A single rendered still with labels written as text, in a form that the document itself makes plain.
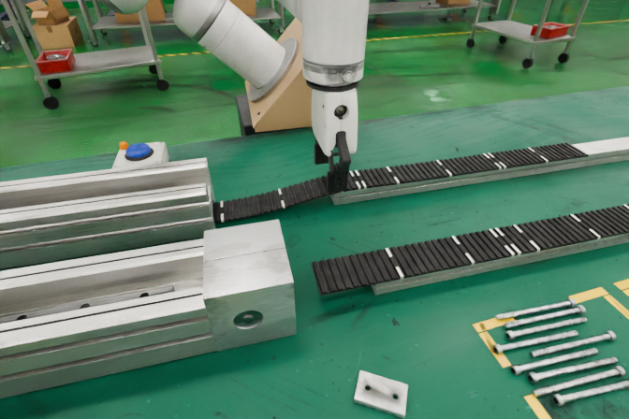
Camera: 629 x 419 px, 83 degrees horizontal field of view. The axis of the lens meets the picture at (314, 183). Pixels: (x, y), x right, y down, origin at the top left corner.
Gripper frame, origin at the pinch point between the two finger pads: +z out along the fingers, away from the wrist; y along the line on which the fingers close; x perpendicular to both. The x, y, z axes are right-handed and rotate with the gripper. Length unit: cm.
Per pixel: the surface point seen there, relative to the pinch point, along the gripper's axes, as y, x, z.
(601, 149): -1, -56, 3
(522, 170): -1.3, -38.1, 5.1
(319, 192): -1.3, 2.1, 3.2
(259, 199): 1.2, 11.9, 5.0
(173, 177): 2.2, 24.7, -1.0
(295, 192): 0.6, 5.9, 3.9
